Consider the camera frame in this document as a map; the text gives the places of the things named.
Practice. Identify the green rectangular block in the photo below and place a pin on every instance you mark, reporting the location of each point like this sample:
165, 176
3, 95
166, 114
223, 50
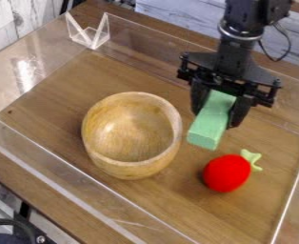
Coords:
211, 122

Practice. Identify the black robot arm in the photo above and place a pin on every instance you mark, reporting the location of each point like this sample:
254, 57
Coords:
247, 17

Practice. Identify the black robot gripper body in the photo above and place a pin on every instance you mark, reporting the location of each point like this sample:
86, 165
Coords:
231, 72

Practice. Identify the brown wooden bowl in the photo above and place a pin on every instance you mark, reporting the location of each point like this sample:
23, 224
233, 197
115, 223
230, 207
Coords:
133, 134

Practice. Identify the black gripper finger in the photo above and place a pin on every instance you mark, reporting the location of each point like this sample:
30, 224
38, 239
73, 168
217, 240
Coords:
199, 95
239, 110

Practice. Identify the red plush strawberry toy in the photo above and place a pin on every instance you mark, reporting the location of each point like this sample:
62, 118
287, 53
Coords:
227, 172

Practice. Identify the clear acrylic tray wall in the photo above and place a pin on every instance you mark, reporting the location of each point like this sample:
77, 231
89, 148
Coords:
94, 213

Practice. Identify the black clamp with cable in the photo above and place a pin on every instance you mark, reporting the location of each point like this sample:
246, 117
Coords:
19, 231

